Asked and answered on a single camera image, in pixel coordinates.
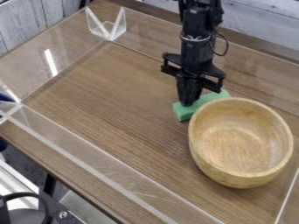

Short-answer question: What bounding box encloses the green foam block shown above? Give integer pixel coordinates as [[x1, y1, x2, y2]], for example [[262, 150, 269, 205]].
[[172, 90, 229, 122]]

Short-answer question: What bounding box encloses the clear acrylic corner bracket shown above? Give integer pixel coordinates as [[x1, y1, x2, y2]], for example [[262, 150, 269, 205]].
[[83, 7, 126, 41]]

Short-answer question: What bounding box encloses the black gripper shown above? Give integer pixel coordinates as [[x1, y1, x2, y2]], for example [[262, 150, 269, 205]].
[[161, 35, 225, 106]]

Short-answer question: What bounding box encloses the black cable loop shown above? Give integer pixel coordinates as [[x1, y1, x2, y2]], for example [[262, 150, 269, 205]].
[[0, 192, 53, 224]]

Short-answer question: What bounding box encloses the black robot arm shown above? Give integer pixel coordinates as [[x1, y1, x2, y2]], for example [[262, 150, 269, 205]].
[[161, 0, 228, 107]]

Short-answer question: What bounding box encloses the blue object at left edge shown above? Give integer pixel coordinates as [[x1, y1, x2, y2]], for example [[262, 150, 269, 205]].
[[0, 93, 14, 102]]

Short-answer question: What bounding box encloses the black table leg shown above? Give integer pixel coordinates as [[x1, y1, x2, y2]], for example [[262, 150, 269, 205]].
[[42, 174, 55, 196]]

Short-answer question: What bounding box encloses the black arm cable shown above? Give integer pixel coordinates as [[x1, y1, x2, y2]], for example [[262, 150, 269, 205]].
[[208, 29, 229, 58]]

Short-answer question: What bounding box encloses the brown wooden bowl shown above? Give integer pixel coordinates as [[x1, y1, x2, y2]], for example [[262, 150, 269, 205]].
[[188, 97, 294, 189]]

